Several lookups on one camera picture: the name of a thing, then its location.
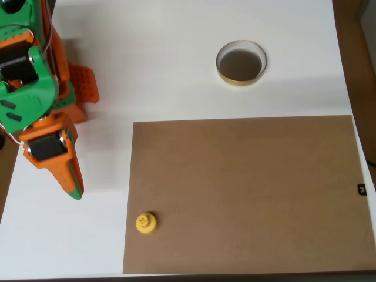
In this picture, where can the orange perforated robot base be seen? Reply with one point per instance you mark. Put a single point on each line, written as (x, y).
(85, 82)

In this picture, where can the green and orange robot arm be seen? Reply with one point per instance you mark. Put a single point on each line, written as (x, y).
(29, 97)

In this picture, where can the brown rectangular board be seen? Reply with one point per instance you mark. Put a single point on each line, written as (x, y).
(249, 191)

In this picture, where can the small black tag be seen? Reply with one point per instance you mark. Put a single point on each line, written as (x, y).
(360, 192)

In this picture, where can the small yellow plastic piece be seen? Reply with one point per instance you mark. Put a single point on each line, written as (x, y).
(145, 224)

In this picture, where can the orange gripper, black servo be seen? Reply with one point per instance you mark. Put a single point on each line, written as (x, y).
(46, 148)

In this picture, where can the shallow gold-rimmed round bowl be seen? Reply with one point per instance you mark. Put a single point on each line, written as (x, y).
(241, 64)

